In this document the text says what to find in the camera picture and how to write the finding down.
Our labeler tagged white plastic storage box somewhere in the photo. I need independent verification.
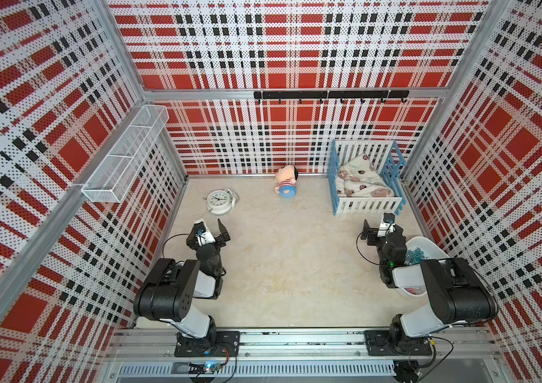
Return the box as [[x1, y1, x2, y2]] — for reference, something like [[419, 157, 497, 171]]
[[392, 236, 448, 298]]

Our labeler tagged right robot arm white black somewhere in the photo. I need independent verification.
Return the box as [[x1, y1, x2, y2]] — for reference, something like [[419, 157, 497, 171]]
[[358, 213, 498, 342]]

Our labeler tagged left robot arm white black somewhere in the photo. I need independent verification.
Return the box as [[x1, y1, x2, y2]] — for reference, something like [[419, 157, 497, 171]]
[[133, 220, 230, 345]]

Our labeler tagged white alarm clock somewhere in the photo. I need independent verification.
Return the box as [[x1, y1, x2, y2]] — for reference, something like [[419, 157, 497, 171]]
[[206, 188, 239, 215]]

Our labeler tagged printed crib blanket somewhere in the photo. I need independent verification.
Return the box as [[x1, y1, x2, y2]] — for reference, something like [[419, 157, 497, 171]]
[[336, 154, 395, 198]]

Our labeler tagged blue white toy crib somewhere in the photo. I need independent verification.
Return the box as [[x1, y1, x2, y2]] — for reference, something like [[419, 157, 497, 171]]
[[327, 140, 406, 215]]

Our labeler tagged pink baby doll toy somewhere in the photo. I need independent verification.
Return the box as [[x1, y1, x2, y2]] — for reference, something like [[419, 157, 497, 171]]
[[274, 165, 299, 199]]

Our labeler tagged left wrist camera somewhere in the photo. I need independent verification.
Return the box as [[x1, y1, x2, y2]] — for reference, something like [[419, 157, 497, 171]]
[[193, 220, 215, 246]]

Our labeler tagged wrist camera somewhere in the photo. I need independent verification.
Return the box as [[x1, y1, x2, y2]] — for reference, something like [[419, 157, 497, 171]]
[[378, 212, 395, 237], [193, 220, 215, 246]]

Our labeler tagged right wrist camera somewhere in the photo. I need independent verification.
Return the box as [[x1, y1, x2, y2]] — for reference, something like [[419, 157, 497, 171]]
[[378, 212, 395, 237]]

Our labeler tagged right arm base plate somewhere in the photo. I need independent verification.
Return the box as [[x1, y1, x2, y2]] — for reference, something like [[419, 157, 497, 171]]
[[363, 330, 434, 357]]

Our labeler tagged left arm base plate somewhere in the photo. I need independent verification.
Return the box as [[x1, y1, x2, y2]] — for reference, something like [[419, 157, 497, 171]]
[[174, 331, 241, 357]]

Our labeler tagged black hook rail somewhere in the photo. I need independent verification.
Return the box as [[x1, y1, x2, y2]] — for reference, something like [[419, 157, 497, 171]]
[[253, 90, 410, 101]]

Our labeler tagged aluminium front rail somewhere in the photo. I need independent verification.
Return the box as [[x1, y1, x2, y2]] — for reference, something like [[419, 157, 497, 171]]
[[107, 327, 501, 362]]

